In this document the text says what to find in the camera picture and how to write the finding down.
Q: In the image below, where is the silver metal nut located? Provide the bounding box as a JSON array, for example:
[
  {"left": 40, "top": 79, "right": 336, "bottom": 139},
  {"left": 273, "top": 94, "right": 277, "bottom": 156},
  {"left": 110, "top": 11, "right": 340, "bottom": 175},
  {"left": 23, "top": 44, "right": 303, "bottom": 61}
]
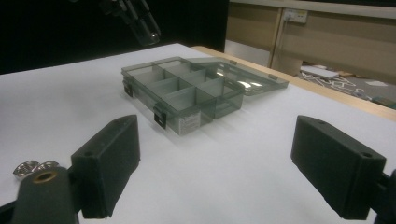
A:
[
  {"left": 12, "top": 160, "right": 41, "bottom": 180},
  {"left": 37, "top": 160, "right": 61, "bottom": 173}
]

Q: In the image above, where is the grey transparent compartment box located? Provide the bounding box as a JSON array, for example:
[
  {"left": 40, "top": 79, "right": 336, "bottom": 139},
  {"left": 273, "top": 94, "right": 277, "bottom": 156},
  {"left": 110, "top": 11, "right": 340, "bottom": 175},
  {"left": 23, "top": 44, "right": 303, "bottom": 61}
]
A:
[{"left": 120, "top": 55, "right": 290, "bottom": 136}]

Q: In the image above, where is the wooden shelf unit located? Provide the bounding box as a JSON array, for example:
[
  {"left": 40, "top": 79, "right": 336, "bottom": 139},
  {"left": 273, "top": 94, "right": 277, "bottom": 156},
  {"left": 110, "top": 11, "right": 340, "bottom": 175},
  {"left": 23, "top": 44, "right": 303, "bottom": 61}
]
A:
[{"left": 224, "top": 0, "right": 396, "bottom": 86}]

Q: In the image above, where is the white wall socket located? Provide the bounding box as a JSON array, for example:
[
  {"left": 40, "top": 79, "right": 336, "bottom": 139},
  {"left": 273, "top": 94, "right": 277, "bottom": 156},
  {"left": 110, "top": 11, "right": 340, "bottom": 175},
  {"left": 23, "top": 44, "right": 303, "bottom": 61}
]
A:
[{"left": 281, "top": 7, "right": 309, "bottom": 24}]

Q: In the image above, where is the black curtain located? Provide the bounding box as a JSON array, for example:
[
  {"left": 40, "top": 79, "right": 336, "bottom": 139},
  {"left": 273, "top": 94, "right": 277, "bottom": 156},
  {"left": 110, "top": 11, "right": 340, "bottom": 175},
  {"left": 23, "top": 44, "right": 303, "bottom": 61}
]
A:
[{"left": 0, "top": 0, "right": 231, "bottom": 76}]

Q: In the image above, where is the white flat board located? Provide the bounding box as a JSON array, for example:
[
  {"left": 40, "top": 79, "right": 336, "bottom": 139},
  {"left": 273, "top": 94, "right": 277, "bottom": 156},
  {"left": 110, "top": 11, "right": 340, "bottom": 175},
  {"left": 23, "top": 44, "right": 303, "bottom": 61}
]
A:
[{"left": 300, "top": 64, "right": 340, "bottom": 79}]

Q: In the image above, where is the white paper sheet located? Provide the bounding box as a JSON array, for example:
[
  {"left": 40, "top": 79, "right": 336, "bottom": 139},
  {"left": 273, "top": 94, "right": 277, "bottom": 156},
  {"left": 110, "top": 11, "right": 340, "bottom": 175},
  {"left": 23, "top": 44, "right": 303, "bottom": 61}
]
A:
[{"left": 364, "top": 79, "right": 389, "bottom": 88}]

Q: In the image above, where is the white table sheet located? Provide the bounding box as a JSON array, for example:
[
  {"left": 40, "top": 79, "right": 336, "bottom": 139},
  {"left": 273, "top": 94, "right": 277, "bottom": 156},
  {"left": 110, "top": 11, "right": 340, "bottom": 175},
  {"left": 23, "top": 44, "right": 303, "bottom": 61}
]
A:
[{"left": 0, "top": 42, "right": 396, "bottom": 224}]

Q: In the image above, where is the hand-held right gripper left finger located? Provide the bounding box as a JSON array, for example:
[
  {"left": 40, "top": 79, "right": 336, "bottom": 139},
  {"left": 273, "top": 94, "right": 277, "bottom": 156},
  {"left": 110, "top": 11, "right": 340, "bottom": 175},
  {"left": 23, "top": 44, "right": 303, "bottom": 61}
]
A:
[{"left": 70, "top": 114, "right": 142, "bottom": 219}]

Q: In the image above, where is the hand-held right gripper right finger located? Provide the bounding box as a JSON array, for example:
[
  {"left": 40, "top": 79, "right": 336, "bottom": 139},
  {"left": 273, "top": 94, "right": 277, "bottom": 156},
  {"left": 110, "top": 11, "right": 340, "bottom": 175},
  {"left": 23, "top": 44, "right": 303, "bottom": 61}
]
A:
[{"left": 290, "top": 115, "right": 388, "bottom": 221}]

